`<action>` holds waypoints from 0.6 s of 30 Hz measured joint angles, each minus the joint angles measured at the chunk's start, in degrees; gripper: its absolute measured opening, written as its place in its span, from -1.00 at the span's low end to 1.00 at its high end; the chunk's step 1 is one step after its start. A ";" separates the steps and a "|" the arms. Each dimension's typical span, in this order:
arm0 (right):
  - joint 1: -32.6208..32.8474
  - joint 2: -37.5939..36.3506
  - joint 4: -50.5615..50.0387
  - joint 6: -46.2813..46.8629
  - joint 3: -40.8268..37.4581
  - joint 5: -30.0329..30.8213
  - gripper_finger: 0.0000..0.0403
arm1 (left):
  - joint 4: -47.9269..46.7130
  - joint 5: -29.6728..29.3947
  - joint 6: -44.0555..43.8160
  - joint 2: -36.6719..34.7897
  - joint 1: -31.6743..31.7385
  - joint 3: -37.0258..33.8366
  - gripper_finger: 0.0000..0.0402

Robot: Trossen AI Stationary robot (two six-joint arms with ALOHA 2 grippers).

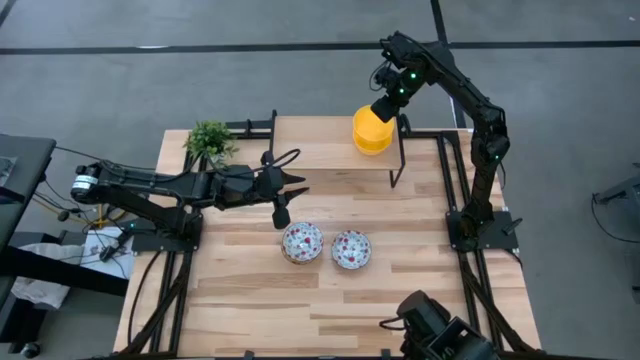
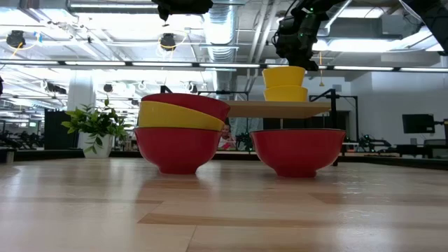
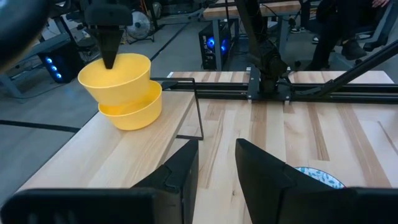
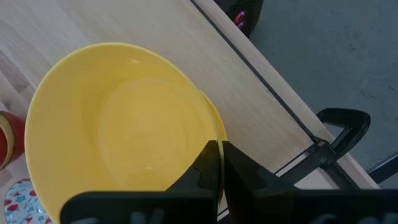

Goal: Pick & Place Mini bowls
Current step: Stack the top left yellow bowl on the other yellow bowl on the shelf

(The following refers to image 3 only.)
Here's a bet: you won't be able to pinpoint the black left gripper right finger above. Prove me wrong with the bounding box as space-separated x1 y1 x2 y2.
235 138 398 224

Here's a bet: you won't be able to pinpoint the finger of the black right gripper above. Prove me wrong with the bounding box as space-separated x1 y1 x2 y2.
93 27 124 70

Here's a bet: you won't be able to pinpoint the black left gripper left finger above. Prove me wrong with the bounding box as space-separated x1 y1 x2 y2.
0 139 200 224

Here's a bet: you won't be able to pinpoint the yellow plastic mini bowl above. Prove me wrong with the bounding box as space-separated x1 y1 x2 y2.
77 52 152 107
98 80 163 131

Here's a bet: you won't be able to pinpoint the red bowl with floral inside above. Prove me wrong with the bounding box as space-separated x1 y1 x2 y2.
294 166 346 190

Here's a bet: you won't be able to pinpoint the white standing fan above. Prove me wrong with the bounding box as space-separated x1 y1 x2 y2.
126 11 155 44

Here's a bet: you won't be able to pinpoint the black computer tower blue lights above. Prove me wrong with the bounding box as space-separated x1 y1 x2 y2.
36 42 85 84
198 21 231 72

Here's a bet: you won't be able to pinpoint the wooden desk with grey legs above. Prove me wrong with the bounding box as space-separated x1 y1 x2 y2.
202 0 302 72

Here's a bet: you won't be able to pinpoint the person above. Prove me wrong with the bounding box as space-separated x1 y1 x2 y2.
306 0 393 72

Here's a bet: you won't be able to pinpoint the person's hand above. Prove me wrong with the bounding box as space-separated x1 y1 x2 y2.
371 0 391 9

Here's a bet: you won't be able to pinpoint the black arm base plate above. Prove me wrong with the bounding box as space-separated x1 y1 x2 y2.
247 67 293 103

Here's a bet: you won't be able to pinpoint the black aluminium table frame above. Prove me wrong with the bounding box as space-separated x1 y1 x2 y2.
161 39 398 105

